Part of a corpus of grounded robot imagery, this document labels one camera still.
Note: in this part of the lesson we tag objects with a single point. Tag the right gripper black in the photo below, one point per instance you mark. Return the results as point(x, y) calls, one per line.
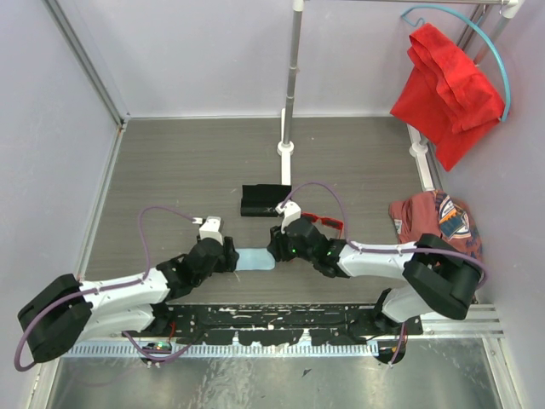
point(277, 246)

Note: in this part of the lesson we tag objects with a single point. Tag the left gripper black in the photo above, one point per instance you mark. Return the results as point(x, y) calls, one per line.
point(230, 257)

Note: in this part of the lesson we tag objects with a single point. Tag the red sunglasses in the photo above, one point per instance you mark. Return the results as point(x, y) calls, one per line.
point(329, 222)

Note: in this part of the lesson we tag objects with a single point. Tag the light blue cleaning cloth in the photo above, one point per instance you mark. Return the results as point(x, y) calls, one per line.
point(255, 259)

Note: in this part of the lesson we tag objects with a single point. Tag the black sunglasses case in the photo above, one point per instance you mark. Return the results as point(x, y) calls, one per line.
point(261, 200)

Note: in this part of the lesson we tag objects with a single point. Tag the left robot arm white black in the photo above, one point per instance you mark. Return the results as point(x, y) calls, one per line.
point(67, 311)

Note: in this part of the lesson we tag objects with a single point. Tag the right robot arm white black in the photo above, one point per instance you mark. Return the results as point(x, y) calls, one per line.
point(437, 278)

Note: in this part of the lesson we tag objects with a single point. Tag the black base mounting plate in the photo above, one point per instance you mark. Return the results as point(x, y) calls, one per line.
point(268, 325)

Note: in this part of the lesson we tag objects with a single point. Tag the faded red printed t-shirt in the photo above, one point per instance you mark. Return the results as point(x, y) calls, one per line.
point(437, 213)

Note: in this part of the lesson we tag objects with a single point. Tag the white rack foot right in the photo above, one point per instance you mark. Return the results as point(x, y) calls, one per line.
point(418, 150)

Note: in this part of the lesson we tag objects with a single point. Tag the red cloth on hanger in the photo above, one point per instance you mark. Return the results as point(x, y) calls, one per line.
point(446, 97)

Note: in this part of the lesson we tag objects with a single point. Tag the silver garment rack pole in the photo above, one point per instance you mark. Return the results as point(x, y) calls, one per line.
point(298, 8)

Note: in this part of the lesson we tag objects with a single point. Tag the teal clothes hanger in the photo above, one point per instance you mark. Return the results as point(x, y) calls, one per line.
point(487, 40)

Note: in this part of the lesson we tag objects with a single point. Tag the silver right rack pole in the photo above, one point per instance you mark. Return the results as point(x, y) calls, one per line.
point(478, 16)

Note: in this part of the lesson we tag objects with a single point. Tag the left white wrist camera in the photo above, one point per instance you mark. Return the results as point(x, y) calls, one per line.
point(209, 228)

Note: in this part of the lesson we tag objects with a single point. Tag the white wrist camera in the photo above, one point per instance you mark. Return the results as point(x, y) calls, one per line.
point(290, 211)
point(209, 228)

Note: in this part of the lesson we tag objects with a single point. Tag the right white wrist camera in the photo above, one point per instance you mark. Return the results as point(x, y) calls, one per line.
point(290, 211)

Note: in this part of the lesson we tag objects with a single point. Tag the aluminium frame rail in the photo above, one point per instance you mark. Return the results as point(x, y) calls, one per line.
point(85, 60)

